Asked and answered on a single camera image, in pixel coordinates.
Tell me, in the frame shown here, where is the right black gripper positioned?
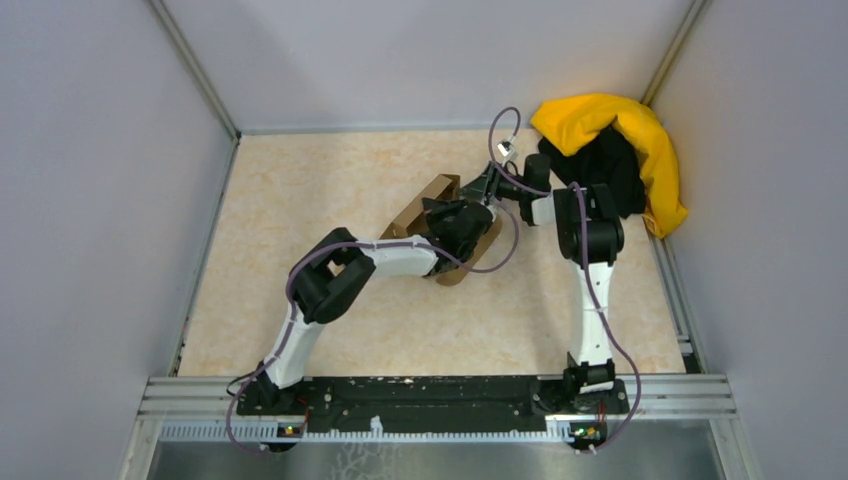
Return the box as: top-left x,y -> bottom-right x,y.
455,162 -> 528,203

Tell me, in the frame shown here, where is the brown cardboard box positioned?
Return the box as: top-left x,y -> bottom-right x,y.
380,173 -> 503,287

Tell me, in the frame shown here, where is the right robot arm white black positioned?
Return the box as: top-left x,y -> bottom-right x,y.
459,154 -> 629,414

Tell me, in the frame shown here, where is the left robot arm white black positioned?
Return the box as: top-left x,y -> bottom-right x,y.
235,199 -> 496,415

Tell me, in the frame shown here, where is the yellow cloth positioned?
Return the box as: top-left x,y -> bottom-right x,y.
530,93 -> 688,239

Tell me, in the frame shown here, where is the black cloth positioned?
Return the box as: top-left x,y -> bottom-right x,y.
538,125 -> 647,218

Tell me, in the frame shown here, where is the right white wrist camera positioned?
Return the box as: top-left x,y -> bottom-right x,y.
495,137 -> 517,163

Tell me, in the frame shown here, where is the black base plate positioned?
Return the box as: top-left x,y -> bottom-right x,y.
259,375 -> 600,434

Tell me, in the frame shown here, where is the right corner aluminium post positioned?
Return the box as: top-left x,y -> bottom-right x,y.
640,0 -> 713,107

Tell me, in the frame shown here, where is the aluminium front rail frame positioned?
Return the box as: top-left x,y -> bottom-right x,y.
120,374 -> 762,479

